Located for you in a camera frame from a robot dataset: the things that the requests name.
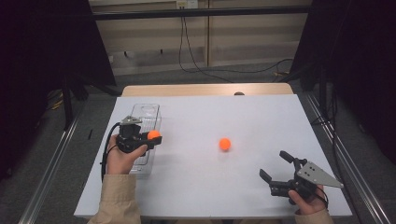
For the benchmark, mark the metal floor rail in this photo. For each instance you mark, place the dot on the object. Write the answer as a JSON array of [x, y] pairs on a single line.
[[46, 180], [370, 202]]

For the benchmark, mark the person's left hand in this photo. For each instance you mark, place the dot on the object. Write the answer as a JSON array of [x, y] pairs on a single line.
[[120, 161]]

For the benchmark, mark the white table board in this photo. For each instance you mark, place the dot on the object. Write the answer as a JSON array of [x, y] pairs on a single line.
[[249, 124]]

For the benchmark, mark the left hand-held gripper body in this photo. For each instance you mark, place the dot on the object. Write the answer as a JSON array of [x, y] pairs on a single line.
[[129, 133]]

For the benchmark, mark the clear plastic box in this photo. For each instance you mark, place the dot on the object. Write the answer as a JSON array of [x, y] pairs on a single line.
[[146, 112]]

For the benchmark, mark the black horizontal bar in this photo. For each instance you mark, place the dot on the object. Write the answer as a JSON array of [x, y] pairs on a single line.
[[218, 12]]

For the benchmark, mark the black metal stand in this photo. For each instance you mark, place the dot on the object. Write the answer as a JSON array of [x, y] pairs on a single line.
[[67, 105]]

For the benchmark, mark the person's right hand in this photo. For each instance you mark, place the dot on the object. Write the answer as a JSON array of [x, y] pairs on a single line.
[[307, 204]]

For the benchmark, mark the small black floor piece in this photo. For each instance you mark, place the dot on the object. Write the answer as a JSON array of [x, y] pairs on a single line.
[[90, 134]]

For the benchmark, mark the orange ball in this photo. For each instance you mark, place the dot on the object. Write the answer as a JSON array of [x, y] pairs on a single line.
[[153, 134], [224, 144]]

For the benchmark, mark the white wall socket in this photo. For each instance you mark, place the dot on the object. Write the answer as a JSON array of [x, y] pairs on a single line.
[[186, 3]]

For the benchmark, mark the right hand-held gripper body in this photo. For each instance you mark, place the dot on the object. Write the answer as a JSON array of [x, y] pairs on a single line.
[[305, 179]]

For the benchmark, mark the dark curtain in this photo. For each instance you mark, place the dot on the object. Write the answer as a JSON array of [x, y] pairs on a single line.
[[367, 62], [37, 46]]

